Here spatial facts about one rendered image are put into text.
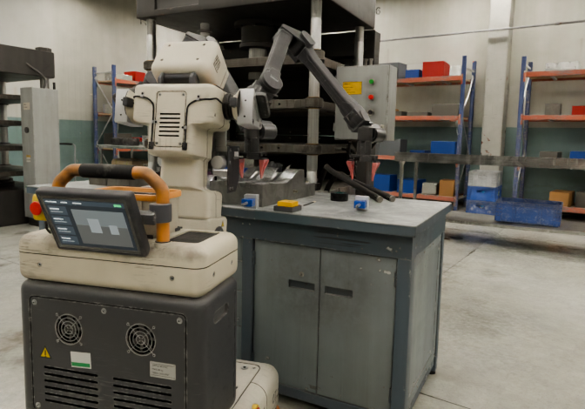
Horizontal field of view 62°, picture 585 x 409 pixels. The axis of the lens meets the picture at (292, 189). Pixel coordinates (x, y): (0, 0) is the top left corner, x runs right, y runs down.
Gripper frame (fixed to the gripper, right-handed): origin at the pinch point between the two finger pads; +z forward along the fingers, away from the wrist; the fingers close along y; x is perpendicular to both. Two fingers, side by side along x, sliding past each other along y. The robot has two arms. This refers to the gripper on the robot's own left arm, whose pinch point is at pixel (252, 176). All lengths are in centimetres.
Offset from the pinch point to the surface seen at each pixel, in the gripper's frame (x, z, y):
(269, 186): -10.0, 4.9, -4.2
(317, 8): -80, -83, -8
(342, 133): -90, -18, -22
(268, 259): -3.2, 33.4, -6.1
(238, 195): -7.4, 8.7, 8.4
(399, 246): 10, 22, -57
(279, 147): -94, -9, 16
